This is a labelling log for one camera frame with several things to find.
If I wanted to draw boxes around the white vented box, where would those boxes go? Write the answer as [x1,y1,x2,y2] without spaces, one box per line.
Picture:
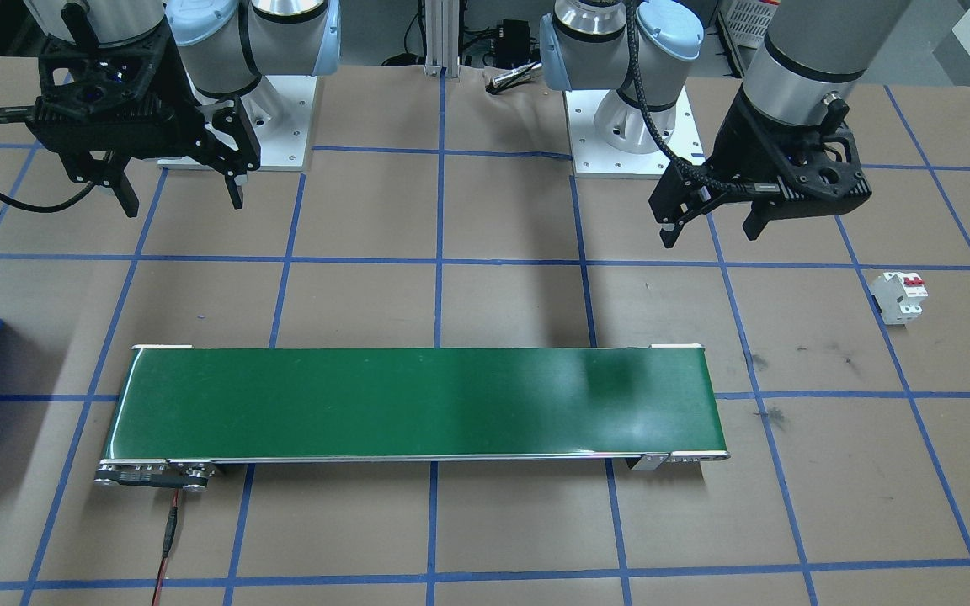
[719,0,776,51]

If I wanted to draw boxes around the white circuit breaker red switches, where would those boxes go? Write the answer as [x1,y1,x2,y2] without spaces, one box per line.
[868,271,930,327]

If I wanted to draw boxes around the black power box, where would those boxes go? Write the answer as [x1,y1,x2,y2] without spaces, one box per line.
[498,21,536,60]

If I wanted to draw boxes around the green belt conveyor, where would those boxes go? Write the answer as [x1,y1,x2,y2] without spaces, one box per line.
[94,343,730,489]

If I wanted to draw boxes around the white square base plate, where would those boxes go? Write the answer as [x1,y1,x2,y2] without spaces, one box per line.
[565,84,705,178]
[157,76,317,172]

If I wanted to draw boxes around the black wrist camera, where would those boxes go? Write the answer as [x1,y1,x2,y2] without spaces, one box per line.
[746,178,873,211]
[28,99,179,159]

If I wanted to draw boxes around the silver cable connector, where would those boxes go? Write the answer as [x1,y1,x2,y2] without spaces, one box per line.
[485,67,541,95]

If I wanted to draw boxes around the red and black conveyor cable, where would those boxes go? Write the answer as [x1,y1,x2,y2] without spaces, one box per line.
[152,491,187,606]

